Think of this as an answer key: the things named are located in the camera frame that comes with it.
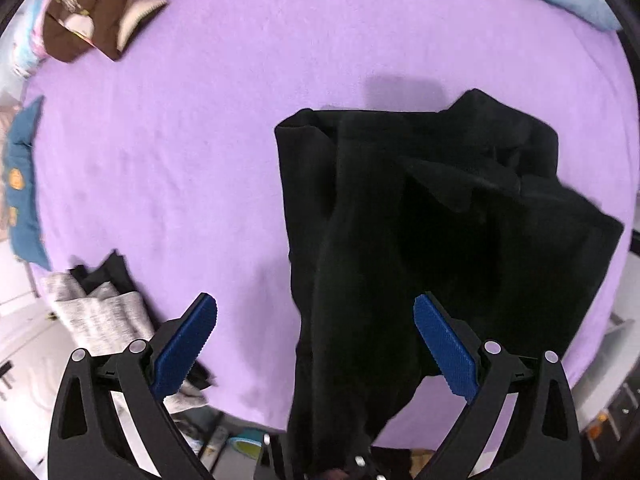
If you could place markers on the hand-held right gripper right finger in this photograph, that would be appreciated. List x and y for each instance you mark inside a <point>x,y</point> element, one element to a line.
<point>445,350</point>

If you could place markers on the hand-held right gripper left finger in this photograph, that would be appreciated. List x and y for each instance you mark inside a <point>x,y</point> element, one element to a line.
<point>185,345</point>

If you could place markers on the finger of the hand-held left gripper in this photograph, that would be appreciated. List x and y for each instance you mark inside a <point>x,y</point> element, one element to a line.
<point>270,460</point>
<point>367,467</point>

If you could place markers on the black zip jacket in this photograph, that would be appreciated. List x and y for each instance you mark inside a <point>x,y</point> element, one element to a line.
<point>375,235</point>

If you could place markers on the teal slipper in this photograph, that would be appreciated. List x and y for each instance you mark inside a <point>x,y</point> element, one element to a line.
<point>247,447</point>

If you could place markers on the grey knitted sweater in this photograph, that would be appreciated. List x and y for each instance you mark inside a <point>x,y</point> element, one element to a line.
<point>95,310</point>

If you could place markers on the white cabinet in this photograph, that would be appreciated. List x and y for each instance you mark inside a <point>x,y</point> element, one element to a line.
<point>25,385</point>

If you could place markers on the purple bed sheet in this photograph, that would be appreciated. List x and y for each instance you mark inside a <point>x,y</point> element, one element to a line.
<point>200,135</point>

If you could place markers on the blue pillow with orange prints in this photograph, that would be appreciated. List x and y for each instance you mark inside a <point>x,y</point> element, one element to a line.
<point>22,210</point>

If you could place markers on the brown printed cloth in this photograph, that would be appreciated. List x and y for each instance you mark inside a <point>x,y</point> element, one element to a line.
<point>65,35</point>

